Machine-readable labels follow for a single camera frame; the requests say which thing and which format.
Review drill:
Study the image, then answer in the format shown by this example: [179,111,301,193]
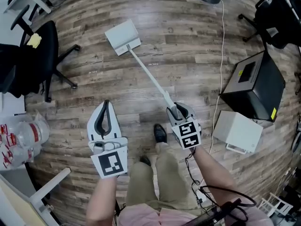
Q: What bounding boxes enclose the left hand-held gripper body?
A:
[88,137,129,179]

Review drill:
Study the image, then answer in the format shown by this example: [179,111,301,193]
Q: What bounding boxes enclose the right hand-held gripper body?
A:
[171,117,203,150]

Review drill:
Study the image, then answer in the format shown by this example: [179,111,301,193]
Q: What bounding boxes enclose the white long-handled dustpan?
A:
[104,19,182,122]

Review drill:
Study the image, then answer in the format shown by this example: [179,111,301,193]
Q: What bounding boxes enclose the person's left forearm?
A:
[86,175,119,223]

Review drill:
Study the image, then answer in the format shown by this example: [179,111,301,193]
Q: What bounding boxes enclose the person's right forearm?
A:
[193,145,238,206]

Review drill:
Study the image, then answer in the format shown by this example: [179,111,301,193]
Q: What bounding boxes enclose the wooden floor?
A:
[24,0,301,226]

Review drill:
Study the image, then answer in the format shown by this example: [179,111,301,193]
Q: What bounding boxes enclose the person's black right shoe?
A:
[153,123,168,144]

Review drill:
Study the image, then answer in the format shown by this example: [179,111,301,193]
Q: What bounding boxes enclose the person's black shoe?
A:
[139,155,152,167]
[153,123,168,144]

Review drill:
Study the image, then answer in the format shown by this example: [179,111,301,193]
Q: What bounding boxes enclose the person's black left shoe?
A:
[139,155,152,167]

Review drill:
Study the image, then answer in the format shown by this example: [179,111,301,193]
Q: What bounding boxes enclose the person's khaki trousers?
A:
[125,142,201,210]

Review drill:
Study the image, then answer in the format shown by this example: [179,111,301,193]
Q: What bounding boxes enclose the white box appliance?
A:
[212,110,264,155]

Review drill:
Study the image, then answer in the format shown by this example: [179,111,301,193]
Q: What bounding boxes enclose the white power strip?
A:
[195,187,209,205]

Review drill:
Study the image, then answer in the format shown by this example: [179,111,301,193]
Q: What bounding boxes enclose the white table leg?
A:
[29,167,71,218]

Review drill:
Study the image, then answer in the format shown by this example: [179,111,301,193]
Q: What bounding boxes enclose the person's pink shirt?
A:
[117,198,275,226]

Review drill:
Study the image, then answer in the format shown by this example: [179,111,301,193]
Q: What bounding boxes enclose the clear bag of plastic bottles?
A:
[0,112,51,172]

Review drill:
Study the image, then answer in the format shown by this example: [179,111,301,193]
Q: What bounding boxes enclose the black box appliance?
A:
[219,50,286,123]

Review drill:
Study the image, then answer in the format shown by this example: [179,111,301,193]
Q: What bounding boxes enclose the black office chair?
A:
[238,0,301,50]
[0,4,81,103]

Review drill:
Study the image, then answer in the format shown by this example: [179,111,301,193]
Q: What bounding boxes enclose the yellow cloth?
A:
[26,32,42,49]

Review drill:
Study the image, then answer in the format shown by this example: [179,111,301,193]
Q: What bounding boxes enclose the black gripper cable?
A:
[184,148,202,193]

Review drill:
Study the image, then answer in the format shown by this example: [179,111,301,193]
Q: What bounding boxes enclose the white cable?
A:
[208,0,225,155]

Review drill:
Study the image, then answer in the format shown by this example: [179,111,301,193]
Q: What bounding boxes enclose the black looped cable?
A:
[198,184,257,223]

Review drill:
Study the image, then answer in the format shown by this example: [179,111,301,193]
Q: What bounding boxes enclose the white wire rack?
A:
[258,192,294,218]

